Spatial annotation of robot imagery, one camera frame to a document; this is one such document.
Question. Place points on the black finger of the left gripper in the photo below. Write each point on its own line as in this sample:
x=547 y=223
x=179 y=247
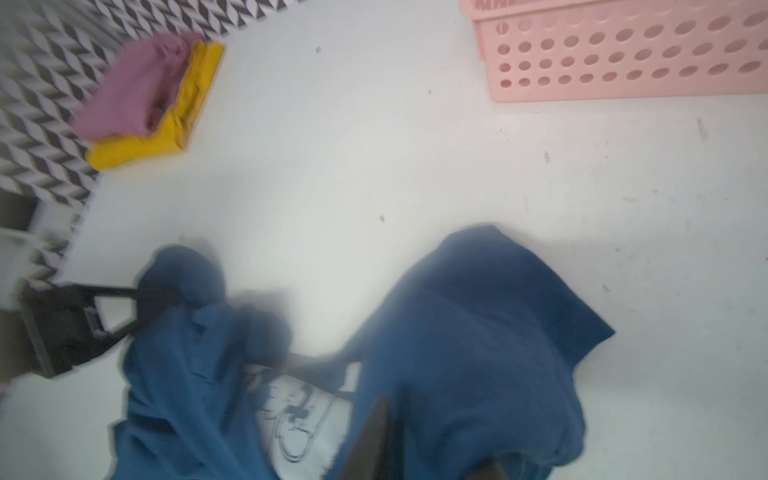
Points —
x=126 y=292

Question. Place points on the folded yellow t-shirt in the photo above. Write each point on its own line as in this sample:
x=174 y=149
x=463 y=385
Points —
x=172 y=133

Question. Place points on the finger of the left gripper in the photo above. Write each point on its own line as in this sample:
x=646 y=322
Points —
x=123 y=330

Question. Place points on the pink plastic basket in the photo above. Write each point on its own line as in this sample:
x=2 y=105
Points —
x=536 y=51

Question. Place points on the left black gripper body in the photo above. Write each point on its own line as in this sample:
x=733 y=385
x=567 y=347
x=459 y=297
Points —
x=63 y=327

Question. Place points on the folded pink t-shirt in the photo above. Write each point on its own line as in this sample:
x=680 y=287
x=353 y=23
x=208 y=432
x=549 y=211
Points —
x=137 y=90

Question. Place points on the blue mickey t-shirt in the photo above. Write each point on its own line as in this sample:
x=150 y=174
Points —
x=474 y=351

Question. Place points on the right gripper own finger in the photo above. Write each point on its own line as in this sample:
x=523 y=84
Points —
x=368 y=457

